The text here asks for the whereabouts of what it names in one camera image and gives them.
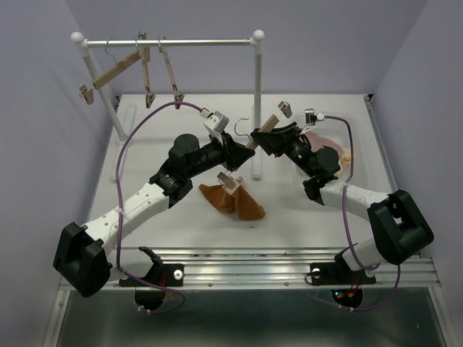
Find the cream beige underwear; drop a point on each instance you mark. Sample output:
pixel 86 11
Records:
pixel 345 160

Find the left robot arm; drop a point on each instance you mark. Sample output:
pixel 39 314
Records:
pixel 89 256

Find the white clothes rack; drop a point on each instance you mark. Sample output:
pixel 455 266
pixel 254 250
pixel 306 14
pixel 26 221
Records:
pixel 123 128

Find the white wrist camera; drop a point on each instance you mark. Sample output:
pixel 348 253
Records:
pixel 215 123
pixel 311 119

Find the empty beige clip hanger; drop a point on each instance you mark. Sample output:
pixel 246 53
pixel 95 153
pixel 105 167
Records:
pixel 99 81

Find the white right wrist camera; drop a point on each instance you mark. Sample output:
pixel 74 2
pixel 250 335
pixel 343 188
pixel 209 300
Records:
pixel 311 119

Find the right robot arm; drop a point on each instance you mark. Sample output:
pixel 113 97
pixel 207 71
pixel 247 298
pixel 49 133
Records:
pixel 399 229

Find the beige hanger with brown underwear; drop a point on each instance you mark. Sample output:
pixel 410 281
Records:
pixel 231 185

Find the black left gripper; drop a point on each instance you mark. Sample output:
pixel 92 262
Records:
pixel 234 155

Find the beige hanger with pink underwear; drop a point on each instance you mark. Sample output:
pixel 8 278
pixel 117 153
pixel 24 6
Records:
pixel 178 96

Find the clear plastic basket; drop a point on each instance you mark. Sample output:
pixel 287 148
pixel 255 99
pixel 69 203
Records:
pixel 343 136

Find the beige clip hanger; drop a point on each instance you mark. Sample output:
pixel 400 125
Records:
pixel 146 72
pixel 99 81

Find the aluminium mounting rail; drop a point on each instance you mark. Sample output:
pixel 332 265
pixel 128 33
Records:
pixel 280 268

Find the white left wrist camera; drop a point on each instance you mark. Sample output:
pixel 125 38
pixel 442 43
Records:
pixel 215 123

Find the brown underwear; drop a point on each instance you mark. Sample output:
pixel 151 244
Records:
pixel 239 202

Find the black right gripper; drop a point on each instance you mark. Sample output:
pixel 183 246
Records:
pixel 286 136

